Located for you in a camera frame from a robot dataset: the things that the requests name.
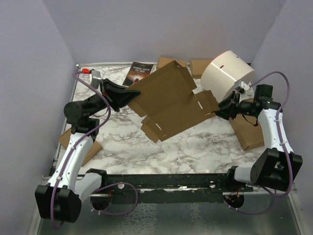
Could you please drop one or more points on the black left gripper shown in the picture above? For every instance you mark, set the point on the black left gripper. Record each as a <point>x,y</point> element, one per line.
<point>116,95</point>

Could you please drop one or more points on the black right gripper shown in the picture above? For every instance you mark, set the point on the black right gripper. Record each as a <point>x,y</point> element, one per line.
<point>230,106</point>

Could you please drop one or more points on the cardboard box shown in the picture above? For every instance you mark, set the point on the cardboard box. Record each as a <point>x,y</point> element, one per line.
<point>168,104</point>
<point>163,61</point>
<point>198,67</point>
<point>248,135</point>
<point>93,151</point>

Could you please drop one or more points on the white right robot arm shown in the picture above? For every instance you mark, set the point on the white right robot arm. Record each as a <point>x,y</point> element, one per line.
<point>278,165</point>

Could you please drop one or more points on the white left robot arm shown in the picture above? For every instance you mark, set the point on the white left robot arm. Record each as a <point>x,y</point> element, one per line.
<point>61,198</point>

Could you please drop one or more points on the Three Days To See book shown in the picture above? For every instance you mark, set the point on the Three Days To See book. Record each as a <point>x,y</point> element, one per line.
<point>137,72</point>

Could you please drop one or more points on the white cylindrical drum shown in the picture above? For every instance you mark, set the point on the white cylindrical drum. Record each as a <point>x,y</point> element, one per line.
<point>223,72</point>

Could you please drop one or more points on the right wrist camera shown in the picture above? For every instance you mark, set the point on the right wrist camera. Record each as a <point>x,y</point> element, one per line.
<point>241,87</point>

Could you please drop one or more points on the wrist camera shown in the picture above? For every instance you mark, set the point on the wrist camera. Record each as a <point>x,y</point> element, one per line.
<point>94,77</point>
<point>241,87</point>

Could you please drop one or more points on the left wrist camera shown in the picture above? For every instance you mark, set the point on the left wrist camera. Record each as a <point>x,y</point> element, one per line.
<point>94,77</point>

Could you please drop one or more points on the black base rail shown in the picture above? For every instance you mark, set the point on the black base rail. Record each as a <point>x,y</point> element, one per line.
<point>166,188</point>

